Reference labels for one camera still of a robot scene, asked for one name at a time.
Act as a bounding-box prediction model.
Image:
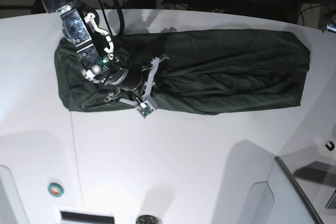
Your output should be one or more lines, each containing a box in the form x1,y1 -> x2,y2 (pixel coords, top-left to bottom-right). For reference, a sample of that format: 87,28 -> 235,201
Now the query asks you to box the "black perforated round object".
136,215 -> 160,224

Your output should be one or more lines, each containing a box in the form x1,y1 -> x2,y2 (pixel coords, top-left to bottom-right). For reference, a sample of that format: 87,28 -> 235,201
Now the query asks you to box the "grey metal tray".
277,155 -> 335,223

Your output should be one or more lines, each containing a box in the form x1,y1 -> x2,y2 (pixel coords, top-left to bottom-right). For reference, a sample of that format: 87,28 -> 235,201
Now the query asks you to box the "dark green t-shirt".
54,29 -> 312,115

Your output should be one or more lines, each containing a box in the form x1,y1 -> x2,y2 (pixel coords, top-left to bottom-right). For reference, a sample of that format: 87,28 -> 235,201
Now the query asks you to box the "green tape roll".
48,183 -> 64,197

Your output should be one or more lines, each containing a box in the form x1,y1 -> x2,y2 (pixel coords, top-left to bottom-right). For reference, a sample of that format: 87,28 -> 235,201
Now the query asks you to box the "black U-shaped hook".
325,141 -> 335,151

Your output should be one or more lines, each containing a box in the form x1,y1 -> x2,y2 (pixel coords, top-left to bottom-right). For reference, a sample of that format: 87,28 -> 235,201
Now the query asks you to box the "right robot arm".
41,0 -> 143,91

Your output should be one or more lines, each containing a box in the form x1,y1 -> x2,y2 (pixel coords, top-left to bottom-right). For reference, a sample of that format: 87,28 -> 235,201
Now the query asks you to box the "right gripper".
111,68 -> 143,91

